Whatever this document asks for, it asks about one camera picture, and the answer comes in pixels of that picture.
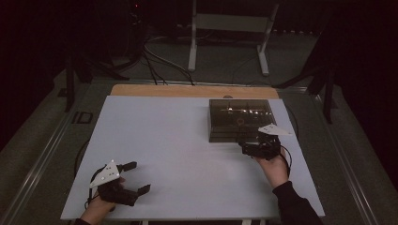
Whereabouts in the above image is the dark equipment rack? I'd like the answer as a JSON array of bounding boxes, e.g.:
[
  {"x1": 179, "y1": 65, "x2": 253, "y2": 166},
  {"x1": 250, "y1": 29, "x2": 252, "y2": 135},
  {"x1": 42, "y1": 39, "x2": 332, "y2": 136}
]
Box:
[{"x1": 123, "y1": 0, "x2": 148, "y2": 65}]

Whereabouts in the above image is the white floor cable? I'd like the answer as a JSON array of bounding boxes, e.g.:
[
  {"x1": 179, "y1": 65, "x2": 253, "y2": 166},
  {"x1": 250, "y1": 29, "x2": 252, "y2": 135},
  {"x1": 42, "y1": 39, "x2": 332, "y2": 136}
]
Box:
[{"x1": 144, "y1": 36, "x2": 195, "y2": 86}]

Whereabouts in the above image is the black angled stand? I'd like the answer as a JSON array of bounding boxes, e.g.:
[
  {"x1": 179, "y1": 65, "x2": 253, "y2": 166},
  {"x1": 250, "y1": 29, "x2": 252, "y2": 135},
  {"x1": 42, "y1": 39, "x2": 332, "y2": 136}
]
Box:
[{"x1": 271, "y1": 60, "x2": 338, "y2": 125}]

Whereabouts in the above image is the wooden table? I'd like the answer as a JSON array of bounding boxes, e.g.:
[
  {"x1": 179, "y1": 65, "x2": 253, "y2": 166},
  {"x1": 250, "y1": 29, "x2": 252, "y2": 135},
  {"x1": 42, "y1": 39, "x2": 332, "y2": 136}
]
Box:
[{"x1": 110, "y1": 83, "x2": 280, "y2": 99}]

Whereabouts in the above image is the left hand-held gripper cable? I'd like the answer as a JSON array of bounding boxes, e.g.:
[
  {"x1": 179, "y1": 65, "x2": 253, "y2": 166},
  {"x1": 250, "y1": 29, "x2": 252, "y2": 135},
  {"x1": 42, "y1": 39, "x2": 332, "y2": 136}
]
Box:
[{"x1": 83, "y1": 165, "x2": 108, "y2": 211}]

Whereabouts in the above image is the hand-held gripper cable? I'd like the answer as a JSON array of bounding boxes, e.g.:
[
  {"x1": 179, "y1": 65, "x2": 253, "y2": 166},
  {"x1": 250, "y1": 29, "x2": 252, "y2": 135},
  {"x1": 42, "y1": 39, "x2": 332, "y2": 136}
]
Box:
[
  {"x1": 83, "y1": 165, "x2": 108, "y2": 211},
  {"x1": 279, "y1": 144, "x2": 294, "y2": 177}
]

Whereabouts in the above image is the white board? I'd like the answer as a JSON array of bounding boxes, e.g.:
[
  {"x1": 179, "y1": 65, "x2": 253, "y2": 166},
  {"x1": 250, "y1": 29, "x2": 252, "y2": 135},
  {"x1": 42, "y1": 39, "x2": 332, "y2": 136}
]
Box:
[{"x1": 60, "y1": 95, "x2": 326, "y2": 221}]

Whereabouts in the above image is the metal floor rail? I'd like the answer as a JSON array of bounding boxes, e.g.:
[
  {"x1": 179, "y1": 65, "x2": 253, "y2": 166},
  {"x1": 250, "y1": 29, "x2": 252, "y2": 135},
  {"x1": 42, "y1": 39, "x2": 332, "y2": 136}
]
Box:
[
  {"x1": 309, "y1": 92, "x2": 381, "y2": 225},
  {"x1": 0, "y1": 93, "x2": 88, "y2": 225}
]

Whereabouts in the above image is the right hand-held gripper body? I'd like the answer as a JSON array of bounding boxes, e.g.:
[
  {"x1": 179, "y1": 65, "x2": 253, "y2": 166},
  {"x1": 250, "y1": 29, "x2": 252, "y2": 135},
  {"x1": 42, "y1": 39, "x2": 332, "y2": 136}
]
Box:
[{"x1": 249, "y1": 123, "x2": 294, "y2": 161}]

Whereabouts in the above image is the person's left hand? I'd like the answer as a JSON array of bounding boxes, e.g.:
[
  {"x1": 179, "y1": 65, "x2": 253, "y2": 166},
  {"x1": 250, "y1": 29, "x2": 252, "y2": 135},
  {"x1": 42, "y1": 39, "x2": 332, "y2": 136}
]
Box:
[{"x1": 79, "y1": 176, "x2": 127, "y2": 225}]

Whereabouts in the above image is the black cable beside table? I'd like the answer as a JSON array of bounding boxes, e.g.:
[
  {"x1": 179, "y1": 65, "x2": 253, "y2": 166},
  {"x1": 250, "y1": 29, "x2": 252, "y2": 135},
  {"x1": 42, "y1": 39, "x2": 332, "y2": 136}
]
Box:
[
  {"x1": 284, "y1": 104, "x2": 300, "y2": 142},
  {"x1": 73, "y1": 138, "x2": 92, "y2": 180}
]

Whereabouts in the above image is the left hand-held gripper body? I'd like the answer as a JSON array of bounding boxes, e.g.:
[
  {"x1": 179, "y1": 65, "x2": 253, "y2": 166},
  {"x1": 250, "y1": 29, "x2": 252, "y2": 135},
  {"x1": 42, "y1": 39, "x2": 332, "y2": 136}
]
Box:
[{"x1": 89, "y1": 159, "x2": 139, "y2": 207}]

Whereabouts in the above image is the right hand-held gripper cable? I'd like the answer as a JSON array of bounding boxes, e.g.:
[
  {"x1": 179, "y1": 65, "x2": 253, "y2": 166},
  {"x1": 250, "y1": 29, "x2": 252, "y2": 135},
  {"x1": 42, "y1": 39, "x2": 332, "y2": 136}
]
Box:
[{"x1": 279, "y1": 144, "x2": 294, "y2": 177}]

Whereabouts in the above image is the black floor cable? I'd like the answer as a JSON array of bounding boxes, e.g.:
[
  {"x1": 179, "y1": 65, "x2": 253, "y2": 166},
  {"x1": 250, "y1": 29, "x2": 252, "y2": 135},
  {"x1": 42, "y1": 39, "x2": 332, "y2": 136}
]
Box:
[{"x1": 141, "y1": 50, "x2": 169, "y2": 86}]

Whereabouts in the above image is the white metal stand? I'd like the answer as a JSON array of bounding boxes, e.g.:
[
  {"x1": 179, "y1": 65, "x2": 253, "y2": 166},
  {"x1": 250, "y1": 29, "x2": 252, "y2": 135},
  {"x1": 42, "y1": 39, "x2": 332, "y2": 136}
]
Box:
[{"x1": 187, "y1": 0, "x2": 280, "y2": 77}]

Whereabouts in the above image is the smoky transparent drawer box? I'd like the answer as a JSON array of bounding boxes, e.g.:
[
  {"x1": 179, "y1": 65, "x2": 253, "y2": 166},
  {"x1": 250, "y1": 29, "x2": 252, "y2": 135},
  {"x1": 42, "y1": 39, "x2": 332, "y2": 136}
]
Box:
[{"x1": 208, "y1": 98, "x2": 278, "y2": 144}]

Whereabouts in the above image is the person's right hand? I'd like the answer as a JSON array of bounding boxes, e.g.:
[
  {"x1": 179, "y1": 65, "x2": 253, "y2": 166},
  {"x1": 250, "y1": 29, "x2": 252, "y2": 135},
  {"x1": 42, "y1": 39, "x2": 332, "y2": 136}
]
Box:
[{"x1": 253, "y1": 147, "x2": 291, "y2": 189}]

